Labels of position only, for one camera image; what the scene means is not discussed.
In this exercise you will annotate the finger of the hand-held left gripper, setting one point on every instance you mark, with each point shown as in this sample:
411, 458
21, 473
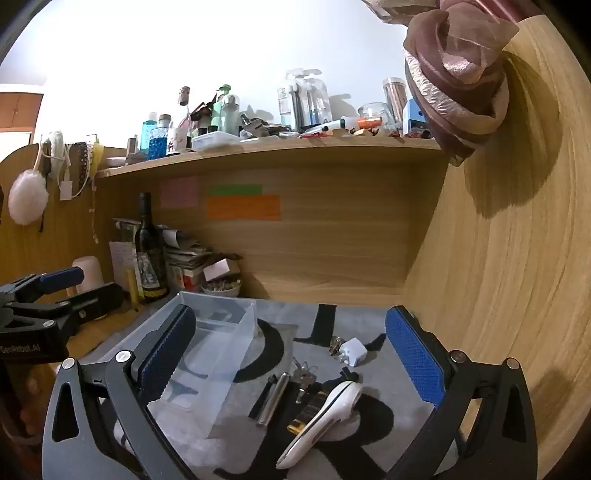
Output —
97, 304
60, 277

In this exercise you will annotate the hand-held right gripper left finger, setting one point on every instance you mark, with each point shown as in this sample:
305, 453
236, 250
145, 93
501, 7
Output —
161, 355

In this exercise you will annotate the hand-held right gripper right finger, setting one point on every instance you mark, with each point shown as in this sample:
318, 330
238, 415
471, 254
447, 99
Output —
415, 355

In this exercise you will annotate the white power adapter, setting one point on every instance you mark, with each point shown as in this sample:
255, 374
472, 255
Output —
353, 350

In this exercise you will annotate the clear plastic storage box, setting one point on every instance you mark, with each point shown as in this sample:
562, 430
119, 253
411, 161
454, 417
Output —
221, 332

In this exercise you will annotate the white handheld device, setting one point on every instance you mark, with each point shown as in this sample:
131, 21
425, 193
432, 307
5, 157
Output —
323, 415

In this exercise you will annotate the bunch of keys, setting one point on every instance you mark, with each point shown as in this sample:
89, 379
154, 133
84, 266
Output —
304, 378

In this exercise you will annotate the black and gold box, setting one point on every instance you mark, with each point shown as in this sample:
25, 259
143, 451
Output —
309, 408

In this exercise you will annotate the beige rounded appliance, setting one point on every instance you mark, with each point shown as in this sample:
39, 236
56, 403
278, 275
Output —
90, 270

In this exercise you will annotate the yellow tube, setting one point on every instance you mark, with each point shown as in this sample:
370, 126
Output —
132, 290

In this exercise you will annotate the handwritten paper note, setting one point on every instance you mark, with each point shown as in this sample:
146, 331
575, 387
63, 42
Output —
121, 261

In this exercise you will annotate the dark wine bottle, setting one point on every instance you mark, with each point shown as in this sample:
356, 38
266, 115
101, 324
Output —
150, 258

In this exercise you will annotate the white paper tag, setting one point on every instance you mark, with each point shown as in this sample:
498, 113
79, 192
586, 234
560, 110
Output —
66, 191

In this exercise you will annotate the white fluffy pompom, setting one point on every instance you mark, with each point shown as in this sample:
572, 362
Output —
27, 196

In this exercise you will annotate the bowl of beads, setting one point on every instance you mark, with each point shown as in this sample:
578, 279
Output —
221, 288

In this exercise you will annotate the stack of books and papers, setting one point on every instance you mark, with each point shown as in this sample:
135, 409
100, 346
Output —
184, 258

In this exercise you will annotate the white card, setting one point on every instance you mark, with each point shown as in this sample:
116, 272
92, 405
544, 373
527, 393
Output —
217, 270

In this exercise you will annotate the black lace ribbon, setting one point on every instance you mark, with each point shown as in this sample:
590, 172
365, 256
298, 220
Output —
83, 161

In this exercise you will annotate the silver metal cylinder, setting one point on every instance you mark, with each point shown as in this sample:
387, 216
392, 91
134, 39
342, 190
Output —
272, 401

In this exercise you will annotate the grey patterned mat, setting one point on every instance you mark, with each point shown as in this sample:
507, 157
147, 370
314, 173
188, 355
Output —
249, 454

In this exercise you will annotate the pink sticky note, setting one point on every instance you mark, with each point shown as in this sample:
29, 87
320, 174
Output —
180, 191

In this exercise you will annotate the blue bead bottle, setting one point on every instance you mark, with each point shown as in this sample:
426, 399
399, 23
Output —
159, 141

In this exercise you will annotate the wooden door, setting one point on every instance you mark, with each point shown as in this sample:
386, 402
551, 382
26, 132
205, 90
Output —
18, 113

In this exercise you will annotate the orange sticky note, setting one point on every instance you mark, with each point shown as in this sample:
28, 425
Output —
244, 207

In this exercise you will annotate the white mug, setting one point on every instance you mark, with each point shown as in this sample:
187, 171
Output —
177, 141

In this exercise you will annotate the green sticky note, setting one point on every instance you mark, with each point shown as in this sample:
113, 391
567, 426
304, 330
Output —
235, 189

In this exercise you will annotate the white flat tray box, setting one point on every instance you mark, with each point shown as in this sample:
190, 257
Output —
214, 141

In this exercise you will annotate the green pump bottle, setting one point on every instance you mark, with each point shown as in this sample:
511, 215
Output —
226, 113

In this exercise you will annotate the wooden shelf board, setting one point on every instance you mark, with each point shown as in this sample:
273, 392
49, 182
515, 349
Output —
277, 152

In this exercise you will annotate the blue box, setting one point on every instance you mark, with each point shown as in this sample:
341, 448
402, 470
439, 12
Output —
415, 120

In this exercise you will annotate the orange tube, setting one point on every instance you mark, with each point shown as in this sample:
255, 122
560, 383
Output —
369, 122

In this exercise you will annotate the round glass jar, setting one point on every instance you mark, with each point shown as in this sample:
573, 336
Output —
376, 113

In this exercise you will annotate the clear jar of sticks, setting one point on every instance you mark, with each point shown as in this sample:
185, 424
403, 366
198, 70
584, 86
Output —
395, 101

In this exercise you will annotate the brown sheer scarf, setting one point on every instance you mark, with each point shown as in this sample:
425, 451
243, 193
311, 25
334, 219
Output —
443, 92

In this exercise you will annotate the clear brush package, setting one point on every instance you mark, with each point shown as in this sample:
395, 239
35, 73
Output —
304, 101

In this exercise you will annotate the pink cloth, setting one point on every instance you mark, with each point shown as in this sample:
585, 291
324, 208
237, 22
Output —
485, 7

